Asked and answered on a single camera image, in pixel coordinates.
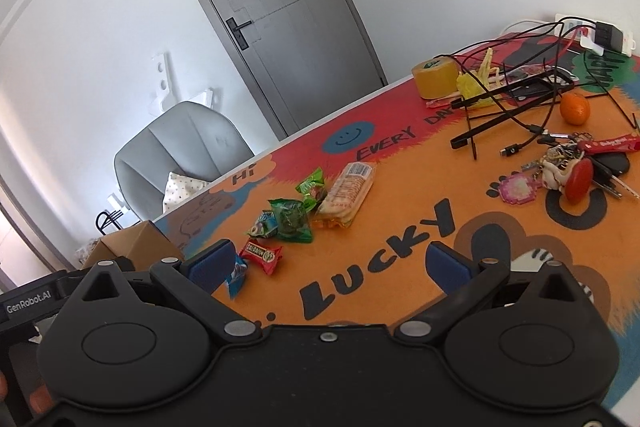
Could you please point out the yellow plastic wrapper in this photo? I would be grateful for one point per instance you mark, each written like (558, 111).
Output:
(472, 87)

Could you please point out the cardboard box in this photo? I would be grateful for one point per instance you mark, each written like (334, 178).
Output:
(135, 244)

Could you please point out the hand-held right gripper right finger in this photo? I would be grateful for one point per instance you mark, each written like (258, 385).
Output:
(445, 267)

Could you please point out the white power strip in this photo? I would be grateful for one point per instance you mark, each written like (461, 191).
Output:
(575, 27)

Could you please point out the white dotted pillow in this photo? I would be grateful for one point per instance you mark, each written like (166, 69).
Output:
(180, 194)

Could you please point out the grey door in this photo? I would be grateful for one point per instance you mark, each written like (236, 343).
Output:
(280, 32)

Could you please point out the orange fruit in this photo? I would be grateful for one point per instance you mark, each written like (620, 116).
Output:
(575, 109)

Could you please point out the blue round-print snack packet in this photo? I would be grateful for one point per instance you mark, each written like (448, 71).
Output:
(262, 224)

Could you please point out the red snack packet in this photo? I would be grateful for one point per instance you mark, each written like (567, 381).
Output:
(262, 255)

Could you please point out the grey upholstered chair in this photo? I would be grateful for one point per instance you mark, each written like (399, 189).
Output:
(190, 142)

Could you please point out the large green snack packet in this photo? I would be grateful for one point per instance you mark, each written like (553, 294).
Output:
(292, 219)

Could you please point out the small green snack packet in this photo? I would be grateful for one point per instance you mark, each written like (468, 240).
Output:
(312, 189)

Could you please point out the yellow tape roll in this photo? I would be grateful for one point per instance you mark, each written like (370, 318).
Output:
(435, 77)

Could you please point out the bunch of keys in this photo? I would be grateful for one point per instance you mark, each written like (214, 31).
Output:
(612, 172)

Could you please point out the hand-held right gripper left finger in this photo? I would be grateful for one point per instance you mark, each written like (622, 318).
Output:
(212, 264)

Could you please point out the black charger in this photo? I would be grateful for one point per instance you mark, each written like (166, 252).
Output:
(607, 37)

